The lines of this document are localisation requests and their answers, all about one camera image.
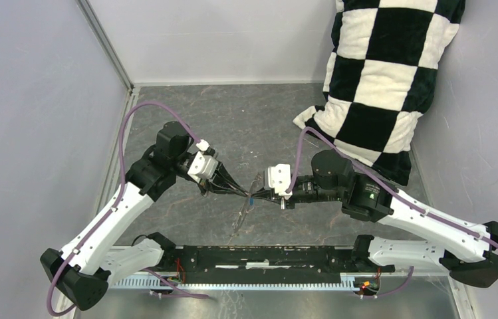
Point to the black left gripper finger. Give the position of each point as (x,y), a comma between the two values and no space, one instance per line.
(225,180)
(226,191)

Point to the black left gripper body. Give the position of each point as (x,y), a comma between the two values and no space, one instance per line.
(205,183)

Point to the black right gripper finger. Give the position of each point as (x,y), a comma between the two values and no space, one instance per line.
(264,191)
(273,198)

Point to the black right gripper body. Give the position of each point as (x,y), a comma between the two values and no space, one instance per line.
(296,197)

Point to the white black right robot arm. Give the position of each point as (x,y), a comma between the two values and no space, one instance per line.
(465,250)

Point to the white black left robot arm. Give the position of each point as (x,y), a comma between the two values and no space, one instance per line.
(82,270)

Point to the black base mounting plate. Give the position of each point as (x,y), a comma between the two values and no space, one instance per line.
(265,264)

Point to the black white checkered pillow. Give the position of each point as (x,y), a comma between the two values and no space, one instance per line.
(381,78)

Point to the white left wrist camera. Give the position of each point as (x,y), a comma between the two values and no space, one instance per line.
(204,163)

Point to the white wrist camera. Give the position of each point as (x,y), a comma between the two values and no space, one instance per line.
(204,163)
(278,179)

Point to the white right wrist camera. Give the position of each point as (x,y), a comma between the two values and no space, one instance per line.
(278,179)

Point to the aluminium frame rail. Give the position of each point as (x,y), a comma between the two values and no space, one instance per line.
(112,169)

